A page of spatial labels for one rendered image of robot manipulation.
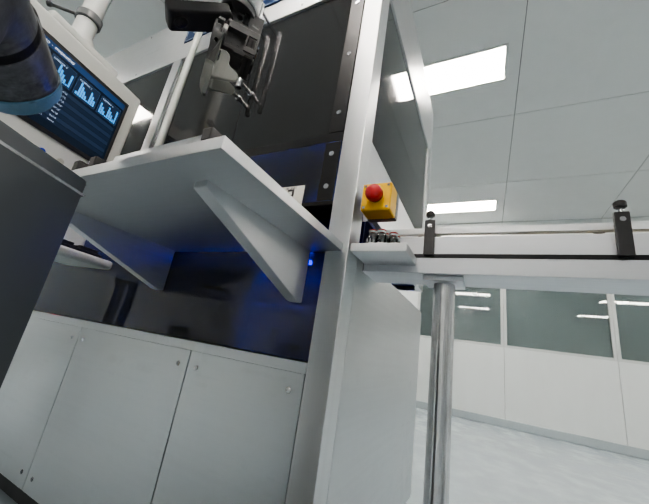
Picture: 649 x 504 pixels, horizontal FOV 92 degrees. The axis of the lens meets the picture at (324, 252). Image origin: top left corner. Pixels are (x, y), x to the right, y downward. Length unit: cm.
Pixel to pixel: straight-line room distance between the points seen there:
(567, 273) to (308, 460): 63
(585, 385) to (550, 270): 461
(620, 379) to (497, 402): 141
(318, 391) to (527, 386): 467
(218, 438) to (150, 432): 23
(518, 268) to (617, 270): 16
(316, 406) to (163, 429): 44
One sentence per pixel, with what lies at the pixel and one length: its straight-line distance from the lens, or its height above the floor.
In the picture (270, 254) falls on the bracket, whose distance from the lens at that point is 64.
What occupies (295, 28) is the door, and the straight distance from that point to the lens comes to 140.
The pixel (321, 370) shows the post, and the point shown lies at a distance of 71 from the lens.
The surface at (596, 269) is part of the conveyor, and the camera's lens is 80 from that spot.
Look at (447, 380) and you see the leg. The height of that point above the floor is 61.
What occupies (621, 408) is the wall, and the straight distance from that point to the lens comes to 543.
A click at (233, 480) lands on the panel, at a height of 34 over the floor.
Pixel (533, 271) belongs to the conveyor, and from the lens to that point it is 78.
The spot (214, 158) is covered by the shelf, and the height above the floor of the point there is 86.
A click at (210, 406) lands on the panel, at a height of 46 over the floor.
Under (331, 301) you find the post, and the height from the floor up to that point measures 74.
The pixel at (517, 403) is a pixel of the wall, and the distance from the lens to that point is 526.
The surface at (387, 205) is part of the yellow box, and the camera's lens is 74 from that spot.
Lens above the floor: 64
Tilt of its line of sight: 17 degrees up
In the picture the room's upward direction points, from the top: 9 degrees clockwise
